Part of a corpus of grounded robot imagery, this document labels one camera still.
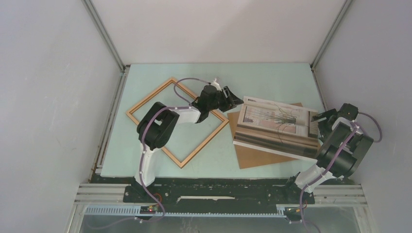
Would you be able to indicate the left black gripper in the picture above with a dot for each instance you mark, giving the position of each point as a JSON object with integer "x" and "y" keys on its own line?
{"x": 234, "y": 99}

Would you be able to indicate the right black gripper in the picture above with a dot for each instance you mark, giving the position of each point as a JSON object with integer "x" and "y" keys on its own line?
{"x": 323, "y": 133}

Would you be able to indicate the wooden picture frame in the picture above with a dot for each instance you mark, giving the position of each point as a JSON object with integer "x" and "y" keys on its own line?
{"x": 177, "y": 85}

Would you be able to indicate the printed photo sheet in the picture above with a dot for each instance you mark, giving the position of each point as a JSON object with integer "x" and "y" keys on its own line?
{"x": 273, "y": 135}

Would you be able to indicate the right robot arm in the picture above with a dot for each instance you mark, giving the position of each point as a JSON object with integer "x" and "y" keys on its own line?
{"x": 344, "y": 145}

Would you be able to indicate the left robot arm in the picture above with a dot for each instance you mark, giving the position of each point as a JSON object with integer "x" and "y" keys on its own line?
{"x": 157, "y": 126}

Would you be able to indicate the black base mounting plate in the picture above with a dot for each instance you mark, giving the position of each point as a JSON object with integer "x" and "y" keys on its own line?
{"x": 215, "y": 196}

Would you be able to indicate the small green circuit board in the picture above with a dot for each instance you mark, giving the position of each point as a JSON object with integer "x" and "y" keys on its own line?
{"x": 148, "y": 210}

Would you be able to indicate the aluminium rail frame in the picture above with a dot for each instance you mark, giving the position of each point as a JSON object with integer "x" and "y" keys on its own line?
{"x": 107, "y": 198}

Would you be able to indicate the right corner metal post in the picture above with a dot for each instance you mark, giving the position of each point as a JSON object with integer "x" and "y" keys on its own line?
{"x": 324, "y": 46}

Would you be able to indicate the corner metal post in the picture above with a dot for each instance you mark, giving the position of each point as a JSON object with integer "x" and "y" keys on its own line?
{"x": 324, "y": 46}
{"x": 114, "y": 104}

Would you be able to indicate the left corner metal post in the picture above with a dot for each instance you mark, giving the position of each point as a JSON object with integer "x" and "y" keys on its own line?
{"x": 114, "y": 104}

